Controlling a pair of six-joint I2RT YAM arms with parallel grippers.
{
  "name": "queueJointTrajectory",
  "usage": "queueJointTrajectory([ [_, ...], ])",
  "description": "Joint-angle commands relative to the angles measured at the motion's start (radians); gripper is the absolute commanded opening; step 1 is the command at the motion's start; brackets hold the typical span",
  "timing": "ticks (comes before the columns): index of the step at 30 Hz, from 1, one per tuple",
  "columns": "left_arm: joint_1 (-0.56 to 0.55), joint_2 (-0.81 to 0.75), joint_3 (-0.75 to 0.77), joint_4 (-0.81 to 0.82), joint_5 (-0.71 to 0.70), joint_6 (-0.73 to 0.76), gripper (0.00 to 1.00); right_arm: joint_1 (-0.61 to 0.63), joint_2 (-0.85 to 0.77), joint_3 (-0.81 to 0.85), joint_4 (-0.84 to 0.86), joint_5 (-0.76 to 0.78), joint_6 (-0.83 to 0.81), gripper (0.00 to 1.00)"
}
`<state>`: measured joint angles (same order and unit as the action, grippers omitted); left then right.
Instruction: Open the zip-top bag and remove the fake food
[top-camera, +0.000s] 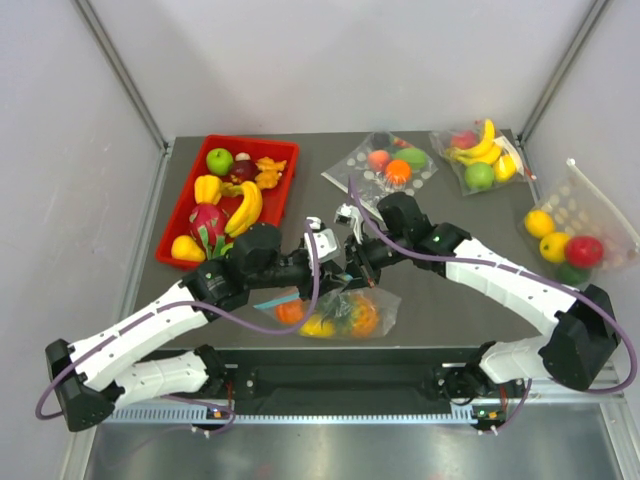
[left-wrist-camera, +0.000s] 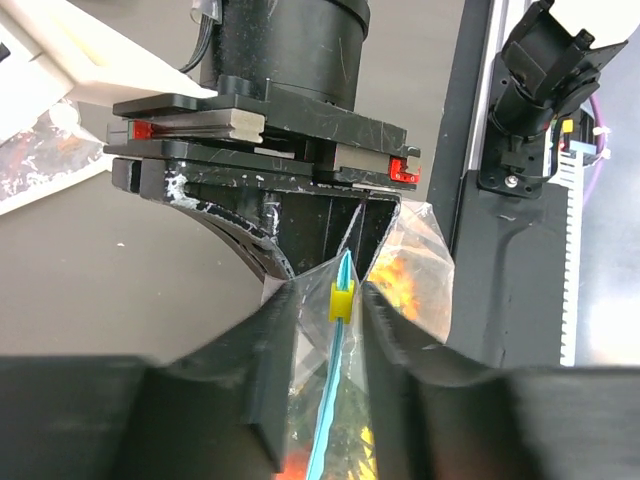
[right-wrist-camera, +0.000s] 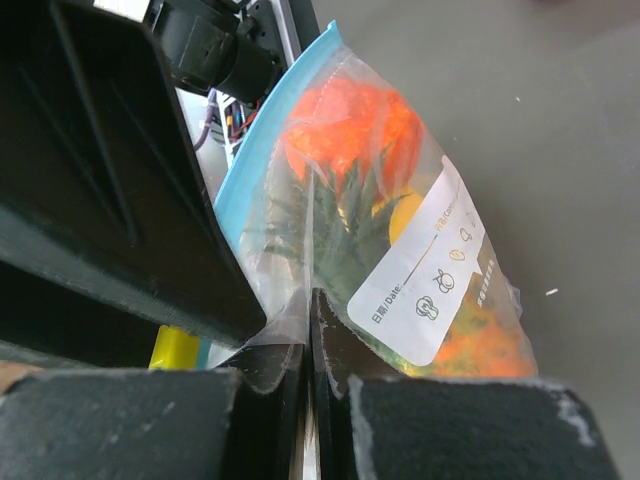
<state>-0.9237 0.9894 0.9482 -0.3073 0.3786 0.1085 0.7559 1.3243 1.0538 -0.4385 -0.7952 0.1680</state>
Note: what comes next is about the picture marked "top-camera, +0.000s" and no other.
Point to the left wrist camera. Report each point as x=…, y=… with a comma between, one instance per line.
x=320, y=241

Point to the small orange pumpkin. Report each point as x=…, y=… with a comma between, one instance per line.
x=290, y=312

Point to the dark red mangosteen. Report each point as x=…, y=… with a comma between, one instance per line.
x=243, y=169

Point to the green apple in bin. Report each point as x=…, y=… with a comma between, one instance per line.
x=219, y=161

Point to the yellow banana bunch in bin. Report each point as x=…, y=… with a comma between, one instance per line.
x=249, y=210

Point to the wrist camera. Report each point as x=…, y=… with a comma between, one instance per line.
x=350, y=216
x=320, y=241

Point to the yellow pear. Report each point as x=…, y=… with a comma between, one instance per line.
x=185, y=248

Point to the yellow lemon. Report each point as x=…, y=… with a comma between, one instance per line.
x=318, y=326

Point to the grey cable duct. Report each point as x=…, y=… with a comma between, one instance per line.
x=183, y=413

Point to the blue zip top bag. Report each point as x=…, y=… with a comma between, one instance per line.
x=387, y=305

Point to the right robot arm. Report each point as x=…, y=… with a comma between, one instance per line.
x=577, y=329

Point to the pink dragon fruit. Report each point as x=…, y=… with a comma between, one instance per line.
x=207, y=223

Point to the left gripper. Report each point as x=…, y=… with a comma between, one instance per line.
x=327, y=277

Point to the zip bag with bananas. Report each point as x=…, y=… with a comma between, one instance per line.
x=481, y=156

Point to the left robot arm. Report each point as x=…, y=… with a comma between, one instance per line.
x=94, y=377

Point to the dotted zip bag with fruit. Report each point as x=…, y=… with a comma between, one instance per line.
x=380, y=165

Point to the toy pineapple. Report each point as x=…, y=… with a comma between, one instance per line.
x=353, y=315

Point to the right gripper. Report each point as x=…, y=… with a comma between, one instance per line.
x=359, y=264

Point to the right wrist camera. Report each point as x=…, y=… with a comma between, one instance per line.
x=350, y=216

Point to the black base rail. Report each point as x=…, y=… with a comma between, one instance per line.
x=316, y=380

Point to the dotted bag with lemons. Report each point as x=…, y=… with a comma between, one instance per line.
x=577, y=233

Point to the yellow bell pepper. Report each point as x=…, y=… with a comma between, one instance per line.
x=207, y=189

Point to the red plastic bin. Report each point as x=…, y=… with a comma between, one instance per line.
x=274, y=200

